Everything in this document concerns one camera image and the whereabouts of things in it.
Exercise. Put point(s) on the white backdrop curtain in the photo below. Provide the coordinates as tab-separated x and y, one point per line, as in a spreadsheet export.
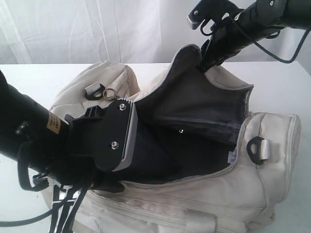
88	31

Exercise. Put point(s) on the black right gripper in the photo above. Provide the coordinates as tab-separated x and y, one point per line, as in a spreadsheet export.
227	40

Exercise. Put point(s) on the cream fabric duffel bag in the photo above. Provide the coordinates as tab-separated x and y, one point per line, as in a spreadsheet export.
203	163

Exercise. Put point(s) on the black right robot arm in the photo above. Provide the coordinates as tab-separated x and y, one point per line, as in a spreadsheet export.
264	19

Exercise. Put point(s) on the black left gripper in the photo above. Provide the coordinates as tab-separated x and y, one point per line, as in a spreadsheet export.
75	170

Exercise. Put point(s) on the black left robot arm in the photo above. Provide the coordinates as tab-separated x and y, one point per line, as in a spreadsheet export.
32	136

